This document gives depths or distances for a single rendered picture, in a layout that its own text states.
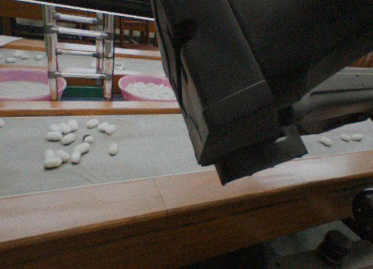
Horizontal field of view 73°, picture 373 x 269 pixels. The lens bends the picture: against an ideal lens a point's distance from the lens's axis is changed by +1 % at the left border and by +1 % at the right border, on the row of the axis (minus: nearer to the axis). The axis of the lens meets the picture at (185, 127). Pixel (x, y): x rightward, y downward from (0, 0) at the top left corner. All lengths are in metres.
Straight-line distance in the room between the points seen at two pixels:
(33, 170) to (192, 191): 0.32
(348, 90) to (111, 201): 0.38
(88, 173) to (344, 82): 0.47
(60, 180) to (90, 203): 0.11
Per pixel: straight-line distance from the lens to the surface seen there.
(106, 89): 0.82
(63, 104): 0.80
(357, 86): 0.32
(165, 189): 0.50
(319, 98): 0.24
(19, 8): 3.30
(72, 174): 0.57
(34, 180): 0.57
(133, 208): 0.46
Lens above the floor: 1.10
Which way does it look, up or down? 28 degrees down
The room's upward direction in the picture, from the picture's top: 11 degrees clockwise
